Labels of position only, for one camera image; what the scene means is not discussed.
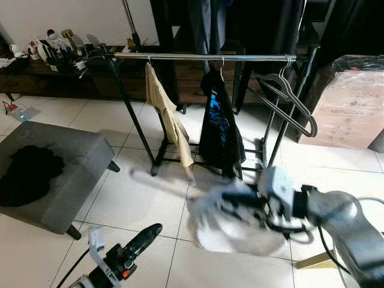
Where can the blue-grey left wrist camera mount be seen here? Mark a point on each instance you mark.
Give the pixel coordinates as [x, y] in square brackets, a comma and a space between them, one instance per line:
[96, 240]

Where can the white ribbed knit garment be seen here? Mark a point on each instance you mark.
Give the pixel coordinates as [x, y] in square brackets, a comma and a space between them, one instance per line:
[240, 240]

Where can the grey leaning pole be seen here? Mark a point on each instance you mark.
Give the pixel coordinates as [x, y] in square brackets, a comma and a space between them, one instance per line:
[132, 24]

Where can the grey fabric ottoman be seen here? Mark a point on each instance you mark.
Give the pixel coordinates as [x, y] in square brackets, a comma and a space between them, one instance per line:
[84, 156]

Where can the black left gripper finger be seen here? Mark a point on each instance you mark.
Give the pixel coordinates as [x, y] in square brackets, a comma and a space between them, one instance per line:
[146, 242]
[141, 237]

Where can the beige hanging shirt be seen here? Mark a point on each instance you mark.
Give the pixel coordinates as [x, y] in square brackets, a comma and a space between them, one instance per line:
[171, 120]

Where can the gold coloured ornament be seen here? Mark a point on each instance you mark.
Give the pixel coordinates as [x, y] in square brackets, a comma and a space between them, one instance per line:
[68, 36]

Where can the black T-shirt blue print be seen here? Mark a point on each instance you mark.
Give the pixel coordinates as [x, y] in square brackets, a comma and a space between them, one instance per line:
[219, 132]

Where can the wrapped brown cardboard box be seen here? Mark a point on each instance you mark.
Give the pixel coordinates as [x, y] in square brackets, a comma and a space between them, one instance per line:
[354, 108]

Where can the dark blue hanging garment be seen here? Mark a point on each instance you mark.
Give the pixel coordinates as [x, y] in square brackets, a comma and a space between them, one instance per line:
[207, 30]

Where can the black hanging garments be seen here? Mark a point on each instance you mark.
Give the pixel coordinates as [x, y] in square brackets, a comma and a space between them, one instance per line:
[264, 24]

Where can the black crumpled garment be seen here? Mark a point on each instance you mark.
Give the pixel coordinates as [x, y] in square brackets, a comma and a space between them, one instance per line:
[30, 174]

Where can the black clothes rack silver bar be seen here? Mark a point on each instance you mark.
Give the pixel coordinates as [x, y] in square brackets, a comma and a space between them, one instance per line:
[180, 57]

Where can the small clear device green light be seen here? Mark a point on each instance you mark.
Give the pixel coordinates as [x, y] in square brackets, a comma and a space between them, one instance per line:
[23, 113]

